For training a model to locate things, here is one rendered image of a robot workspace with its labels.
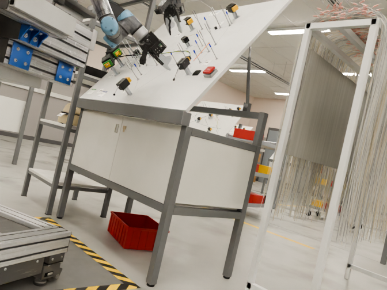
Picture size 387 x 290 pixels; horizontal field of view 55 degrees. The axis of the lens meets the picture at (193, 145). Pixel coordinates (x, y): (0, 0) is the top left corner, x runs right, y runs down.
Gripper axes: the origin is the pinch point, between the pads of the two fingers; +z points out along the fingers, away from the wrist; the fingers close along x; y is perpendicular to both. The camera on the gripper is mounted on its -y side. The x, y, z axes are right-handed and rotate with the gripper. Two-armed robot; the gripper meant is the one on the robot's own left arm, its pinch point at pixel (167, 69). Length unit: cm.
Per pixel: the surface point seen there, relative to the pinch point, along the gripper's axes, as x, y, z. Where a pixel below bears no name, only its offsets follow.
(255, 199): 220, -69, 212
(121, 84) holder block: 19.7, -29.8, -10.3
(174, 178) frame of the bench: -35, -27, 37
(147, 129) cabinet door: -4.1, -30.1, 16.1
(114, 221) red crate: 21, -102, 52
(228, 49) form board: 15.8, 30.0, 15.9
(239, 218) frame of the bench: -10, -27, 90
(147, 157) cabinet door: -13.6, -37.8, 25.7
